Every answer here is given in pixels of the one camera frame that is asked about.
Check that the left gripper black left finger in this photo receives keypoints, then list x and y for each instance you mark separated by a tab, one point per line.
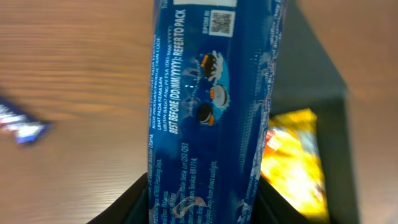
132	207

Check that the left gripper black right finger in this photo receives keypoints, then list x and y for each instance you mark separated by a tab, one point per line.
271	208

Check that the black cardboard box with lid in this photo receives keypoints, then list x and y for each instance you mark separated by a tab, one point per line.
307	78

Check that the blue snack bar wrapper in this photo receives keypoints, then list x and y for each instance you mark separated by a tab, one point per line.
212	74

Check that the purple Dairy Milk chocolate bar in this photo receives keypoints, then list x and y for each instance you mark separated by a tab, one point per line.
24	127

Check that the yellow snack packet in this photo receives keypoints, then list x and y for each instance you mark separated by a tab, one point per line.
291	163

